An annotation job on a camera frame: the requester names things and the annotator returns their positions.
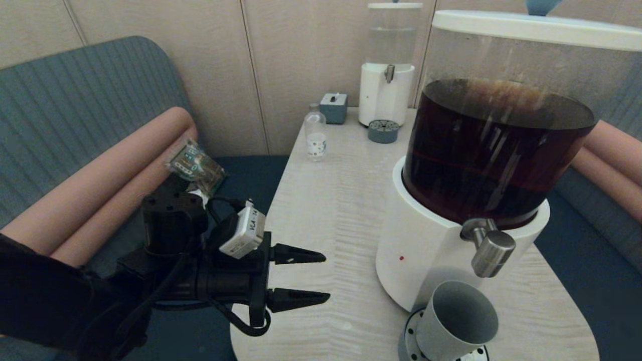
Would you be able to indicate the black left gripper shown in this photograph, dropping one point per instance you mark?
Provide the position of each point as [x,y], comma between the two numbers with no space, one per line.
[230,281]

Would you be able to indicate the grey plastic cup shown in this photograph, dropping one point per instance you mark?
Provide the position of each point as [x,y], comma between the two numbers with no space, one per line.
[454,326]

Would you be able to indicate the large silver dispenser tap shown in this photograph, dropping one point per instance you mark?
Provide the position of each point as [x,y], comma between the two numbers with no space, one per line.
[492,255]

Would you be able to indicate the dark blue seat cushion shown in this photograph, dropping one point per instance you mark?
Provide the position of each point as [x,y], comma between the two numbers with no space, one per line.
[241,180]
[592,281]

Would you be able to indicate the large perforated metal drip tray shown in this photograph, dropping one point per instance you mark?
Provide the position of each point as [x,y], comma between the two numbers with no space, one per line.
[407,341]

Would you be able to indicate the large dark-tea drink dispenser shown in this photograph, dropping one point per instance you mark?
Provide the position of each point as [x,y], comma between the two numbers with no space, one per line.
[426,250]

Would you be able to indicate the clear plastic bottle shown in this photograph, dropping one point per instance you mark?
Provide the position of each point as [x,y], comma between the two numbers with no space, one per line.
[316,139]

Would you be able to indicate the green snack package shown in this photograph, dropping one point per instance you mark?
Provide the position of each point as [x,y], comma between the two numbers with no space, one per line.
[195,166]

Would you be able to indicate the small grey drip tray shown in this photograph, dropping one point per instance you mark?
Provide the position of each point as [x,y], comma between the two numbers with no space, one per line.
[383,132]

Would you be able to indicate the small grey box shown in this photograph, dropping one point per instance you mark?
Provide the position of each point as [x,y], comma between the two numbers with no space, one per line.
[333,109]

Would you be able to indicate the pink bolster cushion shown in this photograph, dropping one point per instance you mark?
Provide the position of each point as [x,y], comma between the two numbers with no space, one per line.
[608,185]
[100,175]
[618,150]
[110,215]

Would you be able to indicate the small clear water dispenser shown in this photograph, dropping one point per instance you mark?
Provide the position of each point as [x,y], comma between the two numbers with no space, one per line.
[383,99]

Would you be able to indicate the small silver dispenser tap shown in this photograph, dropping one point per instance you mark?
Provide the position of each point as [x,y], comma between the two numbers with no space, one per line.
[389,73]

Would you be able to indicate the grey ribbed sofa backrest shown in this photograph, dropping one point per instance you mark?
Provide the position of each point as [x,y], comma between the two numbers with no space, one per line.
[75,100]
[629,100]

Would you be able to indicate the small white dispenser lid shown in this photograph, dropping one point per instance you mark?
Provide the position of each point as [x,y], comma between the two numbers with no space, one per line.
[396,5]

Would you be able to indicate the large white dispenser lid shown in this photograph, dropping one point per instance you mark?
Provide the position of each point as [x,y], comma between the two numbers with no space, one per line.
[526,29]

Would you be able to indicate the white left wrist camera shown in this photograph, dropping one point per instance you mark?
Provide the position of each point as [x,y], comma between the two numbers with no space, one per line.
[243,233]

